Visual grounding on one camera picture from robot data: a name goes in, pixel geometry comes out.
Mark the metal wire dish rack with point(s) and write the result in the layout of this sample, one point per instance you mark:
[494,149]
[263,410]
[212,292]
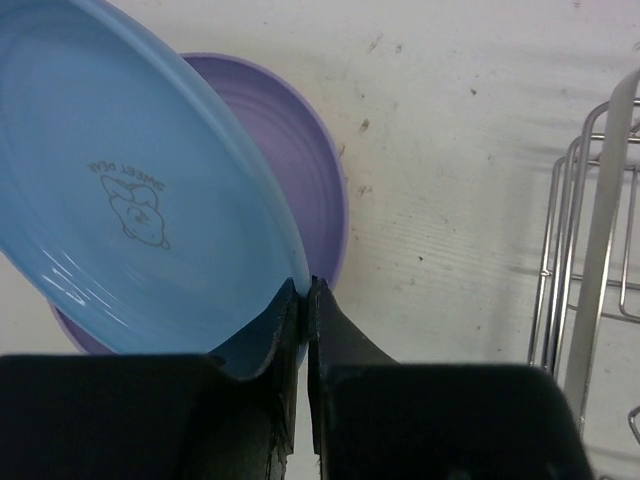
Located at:
[589,229]

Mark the blue plate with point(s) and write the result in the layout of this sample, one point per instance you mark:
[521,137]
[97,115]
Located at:
[131,196]

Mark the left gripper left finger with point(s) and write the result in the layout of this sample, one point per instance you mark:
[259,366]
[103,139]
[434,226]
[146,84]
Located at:
[227,414]

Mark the purple plate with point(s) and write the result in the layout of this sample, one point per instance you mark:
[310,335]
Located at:
[298,147]

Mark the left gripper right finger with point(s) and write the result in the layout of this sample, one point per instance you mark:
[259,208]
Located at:
[376,418]

